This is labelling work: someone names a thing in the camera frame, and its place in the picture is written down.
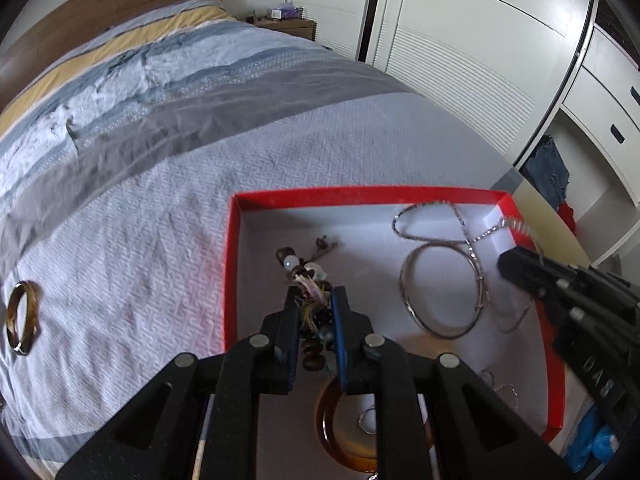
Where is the white drawer cabinet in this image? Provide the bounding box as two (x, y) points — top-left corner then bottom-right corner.
(510, 22), (640, 266)

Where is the bed with striped duvet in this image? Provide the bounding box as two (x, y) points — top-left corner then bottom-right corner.
(0, 0), (593, 461)

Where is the person's right hand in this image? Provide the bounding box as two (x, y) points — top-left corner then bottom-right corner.
(565, 402), (623, 475)

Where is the wooden headboard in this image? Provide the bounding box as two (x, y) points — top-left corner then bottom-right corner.
(0, 0), (224, 108)

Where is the dark brown bangle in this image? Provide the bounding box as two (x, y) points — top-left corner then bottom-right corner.
(5, 281), (42, 357)

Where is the gold hoop earring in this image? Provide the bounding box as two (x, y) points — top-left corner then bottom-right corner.
(480, 370), (521, 410)

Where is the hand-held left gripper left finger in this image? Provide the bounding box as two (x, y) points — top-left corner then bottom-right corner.
(55, 284), (302, 480)

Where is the amber resin bangle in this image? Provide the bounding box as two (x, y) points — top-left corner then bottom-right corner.
(316, 374), (437, 474)

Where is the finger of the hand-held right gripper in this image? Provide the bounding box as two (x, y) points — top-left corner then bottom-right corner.
(544, 258), (640, 318)
(497, 246), (593, 333)

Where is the wooden nightstand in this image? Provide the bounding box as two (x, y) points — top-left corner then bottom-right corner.
(244, 15), (317, 42)

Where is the white wardrobe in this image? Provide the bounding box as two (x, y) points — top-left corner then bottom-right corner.
(287, 0), (598, 168)

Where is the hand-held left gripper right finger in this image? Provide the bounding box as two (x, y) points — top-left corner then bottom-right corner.
(330, 285), (576, 480)

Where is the large thin gold bangle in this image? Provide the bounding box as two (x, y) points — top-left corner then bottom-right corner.
(399, 241), (487, 339)

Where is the red jewelry box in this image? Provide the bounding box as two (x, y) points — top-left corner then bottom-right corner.
(222, 186), (569, 445)

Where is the pile of clothes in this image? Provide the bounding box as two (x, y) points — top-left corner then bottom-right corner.
(521, 134), (577, 235)

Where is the chunky mixed bead bracelet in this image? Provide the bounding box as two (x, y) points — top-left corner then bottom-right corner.
(276, 246), (335, 372)

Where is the silver chain necklace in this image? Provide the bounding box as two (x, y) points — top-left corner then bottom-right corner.
(392, 201), (543, 335)

